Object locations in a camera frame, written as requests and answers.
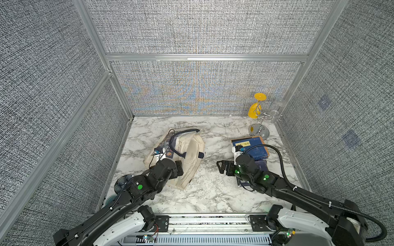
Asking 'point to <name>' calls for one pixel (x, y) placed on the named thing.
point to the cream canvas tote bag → (185, 145)
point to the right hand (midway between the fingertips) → (223, 160)
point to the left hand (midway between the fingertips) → (177, 163)
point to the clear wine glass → (274, 113)
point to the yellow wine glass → (255, 108)
